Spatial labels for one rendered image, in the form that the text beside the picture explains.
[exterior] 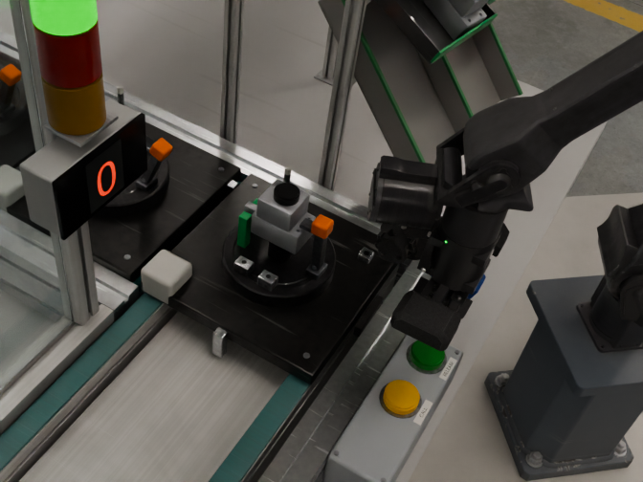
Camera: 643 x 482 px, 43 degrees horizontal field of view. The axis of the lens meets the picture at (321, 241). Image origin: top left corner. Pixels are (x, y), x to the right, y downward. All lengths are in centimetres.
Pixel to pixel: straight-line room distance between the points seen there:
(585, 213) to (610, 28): 240
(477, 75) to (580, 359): 55
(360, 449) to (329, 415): 5
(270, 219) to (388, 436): 28
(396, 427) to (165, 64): 85
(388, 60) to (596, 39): 254
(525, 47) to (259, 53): 200
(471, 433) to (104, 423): 44
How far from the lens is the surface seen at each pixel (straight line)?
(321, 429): 92
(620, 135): 314
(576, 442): 102
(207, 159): 116
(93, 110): 74
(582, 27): 369
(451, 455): 104
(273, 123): 140
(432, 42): 100
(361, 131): 141
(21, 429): 93
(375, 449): 91
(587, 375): 91
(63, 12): 68
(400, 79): 115
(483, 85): 131
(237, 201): 110
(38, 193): 76
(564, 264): 129
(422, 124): 116
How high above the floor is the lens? 174
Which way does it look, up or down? 46 degrees down
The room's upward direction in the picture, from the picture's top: 10 degrees clockwise
